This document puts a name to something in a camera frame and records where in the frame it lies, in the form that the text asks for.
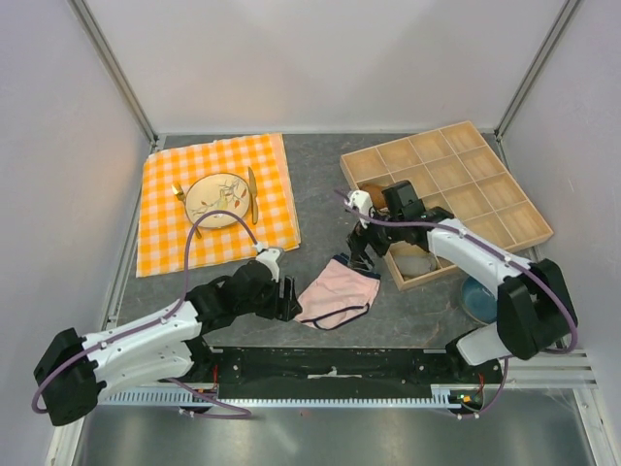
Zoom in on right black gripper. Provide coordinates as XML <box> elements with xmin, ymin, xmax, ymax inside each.
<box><xmin>345</xmin><ymin>203</ymin><xmax>404</xmax><ymax>272</ymax></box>

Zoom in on pink underwear navy trim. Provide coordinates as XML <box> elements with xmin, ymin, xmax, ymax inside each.
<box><xmin>295</xmin><ymin>253</ymin><xmax>380</xmax><ymax>331</ymax></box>

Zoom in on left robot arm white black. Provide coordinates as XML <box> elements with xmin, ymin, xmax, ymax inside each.
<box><xmin>31</xmin><ymin>260</ymin><xmax>301</xmax><ymax>426</ymax></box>

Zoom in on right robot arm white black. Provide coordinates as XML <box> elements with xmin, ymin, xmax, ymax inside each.
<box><xmin>343</xmin><ymin>182</ymin><xmax>578</xmax><ymax>383</ymax></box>

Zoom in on grey rolled cloth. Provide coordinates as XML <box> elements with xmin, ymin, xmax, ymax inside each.
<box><xmin>394</xmin><ymin>254</ymin><xmax>438</xmax><ymax>279</ymax></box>

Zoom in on brown rolled cloth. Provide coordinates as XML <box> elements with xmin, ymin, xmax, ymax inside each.
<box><xmin>360</xmin><ymin>183</ymin><xmax>387</xmax><ymax>210</ymax></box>

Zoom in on gold knife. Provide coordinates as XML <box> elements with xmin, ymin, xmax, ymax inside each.
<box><xmin>247</xmin><ymin>166</ymin><xmax>259</xmax><ymax>224</ymax></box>

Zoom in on wooden compartment tray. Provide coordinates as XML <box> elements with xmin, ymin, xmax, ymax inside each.
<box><xmin>339</xmin><ymin>120</ymin><xmax>555</xmax><ymax>292</ymax></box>

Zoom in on blue ceramic bowl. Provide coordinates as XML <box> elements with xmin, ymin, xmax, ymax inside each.
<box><xmin>460</xmin><ymin>277</ymin><xmax>497</xmax><ymax>325</ymax></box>

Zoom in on beige floral plate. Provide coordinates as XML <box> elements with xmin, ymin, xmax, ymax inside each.
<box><xmin>185</xmin><ymin>173</ymin><xmax>250</xmax><ymax>223</ymax></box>

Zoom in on orange white checkered cloth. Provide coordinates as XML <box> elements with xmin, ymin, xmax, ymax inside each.
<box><xmin>136</xmin><ymin>133</ymin><xmax>301</xmax><ymax>278</ymax></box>

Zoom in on gold fork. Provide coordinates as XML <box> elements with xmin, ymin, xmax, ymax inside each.
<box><xmin>171</xmin><ymin>183</ymin><xmax>192</xmax><ymax>223</ymax></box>

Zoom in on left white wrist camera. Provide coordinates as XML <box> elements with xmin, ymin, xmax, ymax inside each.
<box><xmin>255</xmin><ymin>247</ymin><xmax>284</xmax><ymax>282</ymax></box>

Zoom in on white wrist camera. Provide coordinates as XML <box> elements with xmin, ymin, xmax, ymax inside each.
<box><xmin>344</xmin><ymin>190</ymin><xmax>374</xmax><ymax>216</ymax></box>
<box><xmin>255</xmin><ymin>247</ymin><xmax>284</xmax><ymax>282</ymax></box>

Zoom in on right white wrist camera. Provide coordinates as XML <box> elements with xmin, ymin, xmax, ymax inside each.
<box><xmin>344</xmin><ymin>190</ymin><xmax>374</xmax><ymax>216</ymax></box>

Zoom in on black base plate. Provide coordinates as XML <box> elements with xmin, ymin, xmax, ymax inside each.
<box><xmin>183</xmin><ymin>347</ymin><xmax>502</xmax><ymax>402</ymax></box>

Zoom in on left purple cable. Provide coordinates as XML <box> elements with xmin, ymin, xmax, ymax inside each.
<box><xmin>31</xmin><ymin>211</ymin><xmax>266</xmax><ymax>415</ymax></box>

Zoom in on white slotted cable duct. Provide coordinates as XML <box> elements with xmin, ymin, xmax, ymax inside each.
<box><xmin>100</xmin><ymin>384</ymin><xmax>461</xmax><ymax>409</ymax></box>

